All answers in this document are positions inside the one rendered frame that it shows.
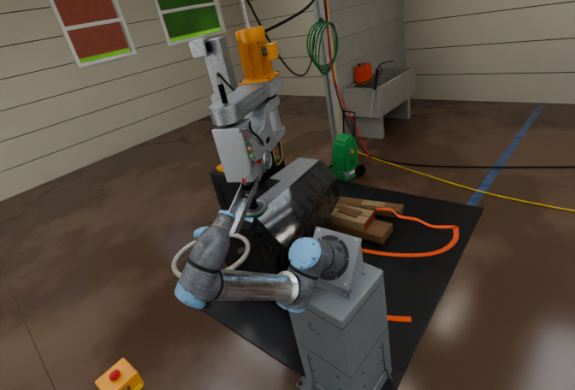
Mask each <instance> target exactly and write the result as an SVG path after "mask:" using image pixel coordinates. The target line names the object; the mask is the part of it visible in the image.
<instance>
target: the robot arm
mask: <svg viewBox="0 0 575 390"><path fill-rule="evenodd" d="M235 217H236V216H235V215H233V214H231V213H229V212H227V211H225V210H219V212H218V215H217V217H216V220H215V221H214V222H213V224H212V225H211V226H210V227H200V228H198V229H196V230H195V231H194V233H193V235H194V238H195V240H196V242H195V245H194V247H193V249H192V251H191V253H190V255H189V258H188V259H187V263H186V265H185V267H184V269H183V271H182V273H181V277H180V279H179V280H178V281H177V285H176V288H175V296H176V297H177V298H178V299H179V300H180V301H181V302H182V303H184V304H186V305H188V306H191V307H193V308H196V309H203V308H204V307H205V305H206V302H207V301H215V300H253V301H276V303H277V304H278V305H279V306H280V307H282V308H283V309H284V310H288V311H290V312H293V313H300V312H303V311H304V310H305V307H306V306H307V305H308V302H309V300H310V297H311V295H312V292H313V290H314V287H315V285H316V284H317V280H318V277H319V275H323V276H333V275H337V274H338V273H339V272H340V271H341V270H342V268H343V266H344V263H345V259H346V256H345V252H344V249H343V247H342V245H341V244H340V243H339V242H338V241H336V240H334V239H322V240H319V239H313V238H309V237H307V238H306V237H304V238H299V239H297V240H295V241H294V242H293V243H292V245H291V247H290V249H289V253H288V257H289V261H290V262H291V263H290V265H289V267H288V270H287V271H282V272H280V273H279V274H278V275H275V274H265V273H257V272H248V271H239V270H231V269H222V265H223V262H224V260H225V257H226V256H227V253H228V249H229V247H230V236H229V233H230V230H231V228H232V226H233V223H234V221H235Z"/></svg>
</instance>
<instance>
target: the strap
mask: <svg viewBox="0 0 575 390"><path fill-rule="evenodd" d="M376 210H389V211H392V212H394V213H395V211H394V210H393V209H390V208H376ZM395 214H396V213H395ZM396 215H397V216H398V217H399V218H402V219H408V220H414V221H417V222H421V223H423V224H424V225H426V226H428V227H430V228H453V239H452V240H451V242H450V243H449V244H448V245H446V246H445V247H443V248H441V249H440V250H437V251H431V252H425V253H391V252H382V251H372V250H367V249H362V252H366V253H371V254H377V255H382V256H390V257H427V256H433V255H437V254H440V253H443V252H444V251H447V250H449V249H450V248H452V247H453V246H454V245H455V244H456V243H457V241H458V239H459V227H455V225H447V226H437V225H431V224H429V223H426V222H423V221H421V220H420V219H418V218H415V217H410V216H401V215H398V214H396ZM387 318H388V321H396V322H411V321H412V319H411V317H410V316H389V315H387Z"/></svg>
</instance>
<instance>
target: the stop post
mask: <svg viewBox="0 0 575 390"><path fill-rule="evenodd" d="M115 369H118V370H120V375H119V377H118V378H117V379H115V380H113V381H111V380H110V378H109V375H110V373H111V372H112V371H113V370H115ZM95 384H96V386H97V387H98V389H99V390H122V389H123V388H124V387H125V386H130V387H131V389H130V390H140V389H141V388H142V387H143V386H144V385H145V383H144V382H143V380H142V379H141V377H140V375H139V373H138V372H137V371H136V369H135V368H134V367H133V366H132V365H131V364H130V363H129V362H128V361H127V360H126V359H125V358H124V357H123V358H122V359H121V360H120V361H118V362H117V363H116V364H115V365H114V366H112V367H111V368H110V369H109V370H108V371H106V372H105V373H104V374H103V375H102V376H100V377H99V378H98V379H97V380H96V381H95Z"/></svg>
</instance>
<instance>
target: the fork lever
mask: <svg viewBox="0 0 575 390"><path fill-rule="evenodd" d="M262 168H263V165H262ZM263 173H264V169H263V170H262V171H261V173H260V174H259V175H258V177H257V178H256V180H255V182H254V184H253V186H252V189H251V191H250V194H249V196H248V198H240V196H241V194H242V193H243V191H244V190H243V189H242V186H241V184H242V183H243V182H241V184H240V188H239V190H238V192H237V193H236V195H235V197H234V201H233V203H232V204H231V206H230V208H229V211H228V212H229V213H231V214H233V215H235V216H236V217H235V221H234V223H233V226H232V228H231V230H230V233H233V234H236V233H239V231H240V228H241V226H242V223H243V221H244V220H245V217H246V213H247V211H248V209H249V207H250V204H251V202H252V199H253V197H254V194H255V192H256V190H257V188H258V184H259V182H260V180H261V178H262V175H263Z"/></svg>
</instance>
